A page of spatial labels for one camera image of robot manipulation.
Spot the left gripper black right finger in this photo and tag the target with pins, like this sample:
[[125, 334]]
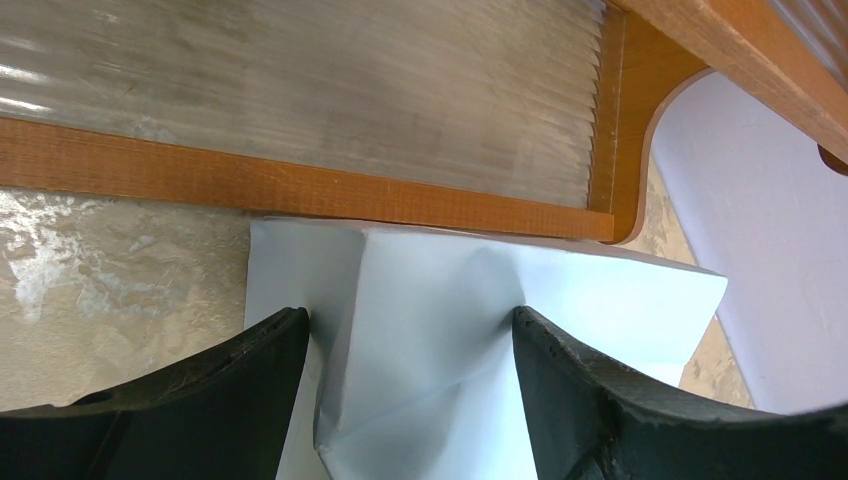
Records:
[[590, 416]]

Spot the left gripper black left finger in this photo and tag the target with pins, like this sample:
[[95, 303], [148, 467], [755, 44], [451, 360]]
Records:
[[222, 413]]

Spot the white blue paper bag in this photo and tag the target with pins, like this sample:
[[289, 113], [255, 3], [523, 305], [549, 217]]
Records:
[[410, 371]]

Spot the orange wooden shelf rack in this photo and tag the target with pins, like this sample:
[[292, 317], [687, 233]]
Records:
[[523, 117]]

